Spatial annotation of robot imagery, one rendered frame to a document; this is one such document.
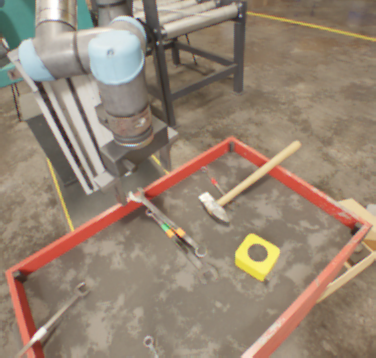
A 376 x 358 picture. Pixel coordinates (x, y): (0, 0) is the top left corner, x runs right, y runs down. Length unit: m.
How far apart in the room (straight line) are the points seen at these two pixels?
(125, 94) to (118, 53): 0.06
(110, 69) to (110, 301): 0.47
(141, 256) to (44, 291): 0.24
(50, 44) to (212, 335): 0.60
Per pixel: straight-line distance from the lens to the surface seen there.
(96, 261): 0.70
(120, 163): 0.48
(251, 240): 0.62
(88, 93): 1.44
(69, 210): 1.68
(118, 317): 0.62
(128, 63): 0.39
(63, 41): 0.52
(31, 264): 0.74
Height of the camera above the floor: 1.47
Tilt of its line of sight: 44 degrees down
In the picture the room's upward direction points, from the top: 8 degrees counter-clockwise
